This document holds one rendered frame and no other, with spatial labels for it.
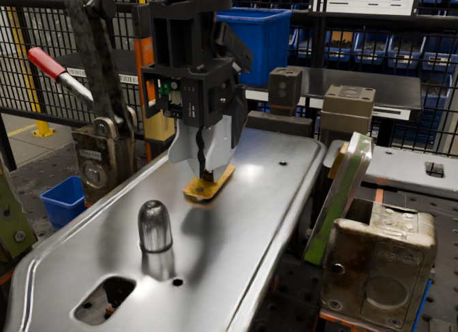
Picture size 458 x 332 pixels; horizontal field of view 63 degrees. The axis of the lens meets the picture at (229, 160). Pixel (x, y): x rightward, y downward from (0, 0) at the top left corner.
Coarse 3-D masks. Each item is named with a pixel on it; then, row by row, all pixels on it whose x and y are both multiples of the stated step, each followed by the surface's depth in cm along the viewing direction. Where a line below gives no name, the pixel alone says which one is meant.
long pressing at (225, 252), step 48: (240, 144) 59; (288, 144) 59; (144, 192) 46; (240, 192) 46; (288, 192) 46; (48, 240) 37; (96, 240) 38; (192, 240) 38; (240, 240) 38; (288, 240) 39; (48, 288) 32; (96, 288) 33; (144, 288) 32; (192, 288) 32; (240, 288) 32
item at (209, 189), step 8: (232, 168) 50; (208, 176) 46; (224, 176) 48; (192, 184) 46; (200, 184) 46; (208, 184) 46; (216, 184) 46; (184, 192) 45; (192, 192) 44; (200, 192) 44; (208, 192) 44
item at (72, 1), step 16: (64, 0) 43; (80, 0) 42; (96, 0) 42; (112, 0) 43; (80, 16) 43; (96, 16) 44; (112, 16) 44; (80, 32) 44; (96, 32) 46; (80, 48) 45; (96, 48) 46; (96, 64) 45; (112, 64) 48; (96, 80) 46; (112, 80) 49; (96, 96) 47; (112, 96) 49; (112, 112) 48; (128, 112) 51; (128, 128) 51
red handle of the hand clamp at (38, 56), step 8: (32, 48) 50; (40, 48) 50; (32, 56) 50; (40, 56) 50; (48, 56) 50; (40, 64) 50; (48, 64) 50; (56, 64) 50; (48, 72) 50; (56, 72) 49; (64, 72) 50; (56, 80) 50; (64, 80) 50; (72, 80) 50; (72, 88) 50; (80, 88) 50; (80, 96) 50; (88, 96) 50; (88, 104) 50; (96, 112) 50; (120, 120) 50
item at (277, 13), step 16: (224, 16) 74; (240, 16) 73; (256, 16) 87; (272, 16) 73; (288, 16) 81; (240, 32) 74; (256, 32) 72; (272, 32) 76; (288, 32) 84; (256, 48) 74; (272, 48) 78; (256, 64) 75; (272, 64) 80; (240, 80) 78; (256, 80) 76
